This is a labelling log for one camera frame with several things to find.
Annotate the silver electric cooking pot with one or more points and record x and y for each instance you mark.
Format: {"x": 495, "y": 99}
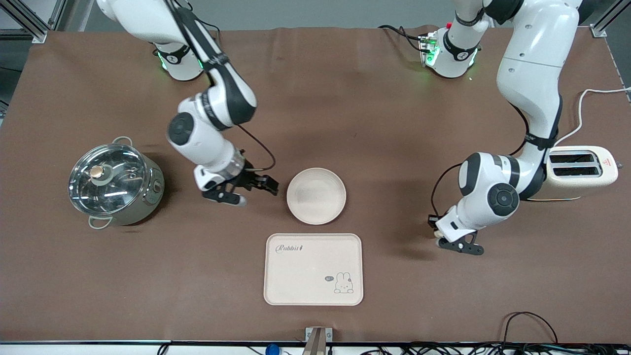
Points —
{"x": 148, "y": 202}

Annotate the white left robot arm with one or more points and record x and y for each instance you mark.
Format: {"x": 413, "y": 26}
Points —
{"x": 532, "y": 74}

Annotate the round cream plate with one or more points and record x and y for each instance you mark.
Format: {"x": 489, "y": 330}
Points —
{"x": 316, "y": 196}

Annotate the brown table mat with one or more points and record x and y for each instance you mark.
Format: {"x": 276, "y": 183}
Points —
{"x": 345, "y": 108}

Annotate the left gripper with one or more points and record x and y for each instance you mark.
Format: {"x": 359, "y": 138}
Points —
{"x": 431, "y": 223}

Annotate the small white steamed bun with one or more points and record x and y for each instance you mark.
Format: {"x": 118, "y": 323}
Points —
{"x": 437, "y": 232}

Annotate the aluminium frame profile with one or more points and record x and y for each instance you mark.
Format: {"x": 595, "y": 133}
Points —
{"x": 37, "y": 35}
{"x": 599, "y": 32}

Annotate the metal camera bracket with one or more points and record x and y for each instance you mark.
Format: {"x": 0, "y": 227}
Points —
{"x": 318, "y": 337}

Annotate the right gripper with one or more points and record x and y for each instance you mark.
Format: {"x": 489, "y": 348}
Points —
{"x": 248, "y": 179}

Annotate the cream two-slot toaster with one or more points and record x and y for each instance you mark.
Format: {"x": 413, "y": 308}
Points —
{"x": 581, "y": 185}

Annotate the glass pot lid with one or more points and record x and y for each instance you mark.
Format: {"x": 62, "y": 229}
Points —
{"x": 116, "y": 190}

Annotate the blue round knob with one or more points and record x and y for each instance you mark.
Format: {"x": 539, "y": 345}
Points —
{"x": 272, "y": 350}

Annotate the cream rabbit print tray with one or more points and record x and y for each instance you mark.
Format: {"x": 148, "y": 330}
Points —
{"x": 305, "y": 276}

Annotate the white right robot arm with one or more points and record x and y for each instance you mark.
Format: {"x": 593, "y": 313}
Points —
{"x": 197, "y": 143}

